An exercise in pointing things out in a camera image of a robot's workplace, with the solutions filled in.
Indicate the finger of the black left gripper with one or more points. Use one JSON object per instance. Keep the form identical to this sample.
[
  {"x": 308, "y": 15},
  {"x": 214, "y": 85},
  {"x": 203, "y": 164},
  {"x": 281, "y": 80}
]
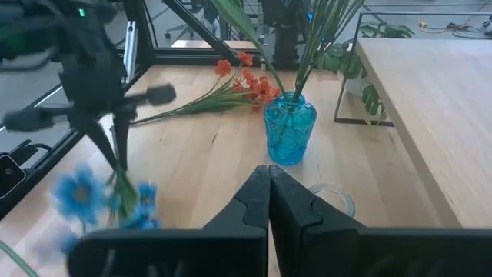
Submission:
[
  {"x": 96, "y": 138},
  {"x": 123, "y": 142}
]

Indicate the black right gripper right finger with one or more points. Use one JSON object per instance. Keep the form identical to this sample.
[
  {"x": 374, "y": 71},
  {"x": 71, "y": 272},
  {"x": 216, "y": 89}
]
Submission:
[{"x": 346, "y": 250}]

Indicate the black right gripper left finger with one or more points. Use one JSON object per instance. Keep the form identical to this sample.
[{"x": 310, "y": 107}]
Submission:
[{"x": 173, "y": 254}]

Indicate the clear glass vase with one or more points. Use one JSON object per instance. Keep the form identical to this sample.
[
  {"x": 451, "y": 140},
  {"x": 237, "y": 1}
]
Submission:
[{"x": 334, "y": 200}]

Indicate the blue artificial flower bunch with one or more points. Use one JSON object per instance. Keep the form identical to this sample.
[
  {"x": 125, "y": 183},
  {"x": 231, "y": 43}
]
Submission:
[{"x": 78, "y": 192}]

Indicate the blue glass vase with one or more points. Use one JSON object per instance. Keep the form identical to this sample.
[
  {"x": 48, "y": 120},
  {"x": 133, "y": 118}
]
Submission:
[{"x": 290, "y": 131}]

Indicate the orange artificial flower bunch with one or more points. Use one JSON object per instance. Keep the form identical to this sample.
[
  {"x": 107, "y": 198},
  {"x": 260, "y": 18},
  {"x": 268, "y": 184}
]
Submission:
[{"x": 261, "y": 86}]

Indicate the purple artificial flower bunch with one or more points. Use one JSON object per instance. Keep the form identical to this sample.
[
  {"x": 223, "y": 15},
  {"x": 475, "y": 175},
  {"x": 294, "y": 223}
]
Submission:
[{"x": 323, "y": 31}]

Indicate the large-leaf green potted plant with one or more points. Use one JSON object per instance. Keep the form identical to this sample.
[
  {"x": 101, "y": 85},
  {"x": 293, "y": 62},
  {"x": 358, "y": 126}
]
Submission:
[{"x": 369, "y": 100}]

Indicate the silver aluminium rail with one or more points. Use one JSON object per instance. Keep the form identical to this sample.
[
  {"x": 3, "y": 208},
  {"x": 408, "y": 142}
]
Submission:
[{"x": 130, "y": 50}]

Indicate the black aluminium table frame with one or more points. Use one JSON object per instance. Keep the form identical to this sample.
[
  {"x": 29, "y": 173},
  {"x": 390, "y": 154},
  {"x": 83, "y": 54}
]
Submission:
[{"x": 142, "y": 38}]

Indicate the black table-level camera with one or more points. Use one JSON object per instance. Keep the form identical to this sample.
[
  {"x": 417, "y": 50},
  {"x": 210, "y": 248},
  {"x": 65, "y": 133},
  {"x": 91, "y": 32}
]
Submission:
[{"x": 9, "y": 173}]

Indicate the wooden shelf with black frame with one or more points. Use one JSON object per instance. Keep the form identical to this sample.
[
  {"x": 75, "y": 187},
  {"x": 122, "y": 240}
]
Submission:
[{"x": 434, "y": 115}]

